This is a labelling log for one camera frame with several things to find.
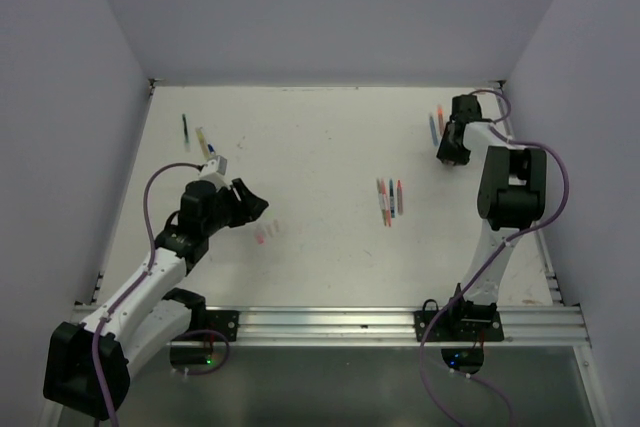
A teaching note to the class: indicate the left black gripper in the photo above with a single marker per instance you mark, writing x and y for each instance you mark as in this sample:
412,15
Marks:
243,211

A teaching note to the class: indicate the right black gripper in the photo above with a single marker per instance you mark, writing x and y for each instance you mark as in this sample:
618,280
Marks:
460,157

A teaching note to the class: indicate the light blue pen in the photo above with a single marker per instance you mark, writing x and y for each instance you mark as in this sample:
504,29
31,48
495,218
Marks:
433,130

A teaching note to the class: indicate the blue gel pen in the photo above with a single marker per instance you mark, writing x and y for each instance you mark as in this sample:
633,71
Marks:
391,196

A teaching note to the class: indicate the red highlighter pen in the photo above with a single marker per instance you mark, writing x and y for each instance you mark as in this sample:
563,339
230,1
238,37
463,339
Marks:
386,203

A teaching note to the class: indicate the green thin pen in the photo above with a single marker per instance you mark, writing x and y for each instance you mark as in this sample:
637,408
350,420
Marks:
380,196

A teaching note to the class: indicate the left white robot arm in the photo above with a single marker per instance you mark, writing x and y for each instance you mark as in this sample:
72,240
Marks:
91,363

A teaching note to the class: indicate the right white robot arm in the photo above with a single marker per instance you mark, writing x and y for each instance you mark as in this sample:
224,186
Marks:
510,199

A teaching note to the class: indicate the orange tipped pen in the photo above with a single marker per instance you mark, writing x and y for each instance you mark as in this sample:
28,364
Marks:
441,119

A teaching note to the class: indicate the yellow highlighter pen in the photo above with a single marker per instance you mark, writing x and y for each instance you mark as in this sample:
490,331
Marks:
204,145

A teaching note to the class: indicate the dark green pen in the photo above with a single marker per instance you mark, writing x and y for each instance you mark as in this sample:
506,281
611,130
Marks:
185,131

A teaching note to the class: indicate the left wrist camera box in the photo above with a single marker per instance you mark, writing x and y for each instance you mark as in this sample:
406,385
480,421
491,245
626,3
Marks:
214,171

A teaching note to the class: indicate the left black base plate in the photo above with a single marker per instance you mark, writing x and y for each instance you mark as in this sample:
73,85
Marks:
225,322

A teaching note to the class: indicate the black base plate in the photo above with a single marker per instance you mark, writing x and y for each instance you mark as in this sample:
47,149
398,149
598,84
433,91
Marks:
225,322
464,330

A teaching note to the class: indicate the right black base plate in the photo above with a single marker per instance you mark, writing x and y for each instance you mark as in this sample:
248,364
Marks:
464,330

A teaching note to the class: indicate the aluminium mounting rail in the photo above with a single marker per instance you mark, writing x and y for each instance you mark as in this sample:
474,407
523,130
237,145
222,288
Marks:
529,326

